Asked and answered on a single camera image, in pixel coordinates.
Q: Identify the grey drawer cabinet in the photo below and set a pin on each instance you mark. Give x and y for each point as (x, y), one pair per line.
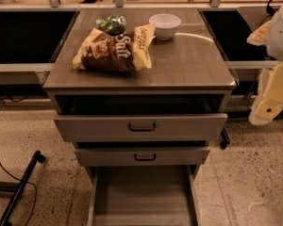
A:
(189, 63)

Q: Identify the green snack bag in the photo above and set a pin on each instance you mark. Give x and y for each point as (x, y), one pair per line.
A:
(112, 25)

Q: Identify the top drawer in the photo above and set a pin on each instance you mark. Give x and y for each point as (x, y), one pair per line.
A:
(120, 118)

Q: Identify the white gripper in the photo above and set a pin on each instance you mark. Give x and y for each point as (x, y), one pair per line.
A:
(281, 35)

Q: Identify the brown salt chip bag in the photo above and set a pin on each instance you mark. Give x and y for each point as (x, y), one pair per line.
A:
(126, 52)

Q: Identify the bottom drawer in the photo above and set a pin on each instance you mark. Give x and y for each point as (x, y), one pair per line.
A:
(144, 196)

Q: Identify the drawer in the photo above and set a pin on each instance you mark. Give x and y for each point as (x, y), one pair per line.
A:
(120, 118)
(142, 154)
(144, 196)

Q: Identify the black cabinet caster foot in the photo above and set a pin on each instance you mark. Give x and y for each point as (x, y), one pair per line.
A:
(225, 139)

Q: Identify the black headphones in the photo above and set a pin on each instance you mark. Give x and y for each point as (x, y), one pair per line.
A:
(273, 6)

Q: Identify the white bowl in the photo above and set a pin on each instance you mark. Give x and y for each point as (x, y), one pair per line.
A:
(165, 25)

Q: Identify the middle drawer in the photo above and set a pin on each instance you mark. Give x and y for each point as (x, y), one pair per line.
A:
(142, 154)

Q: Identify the black floor stand leg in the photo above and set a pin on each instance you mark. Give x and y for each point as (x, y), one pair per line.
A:
(16, 189)

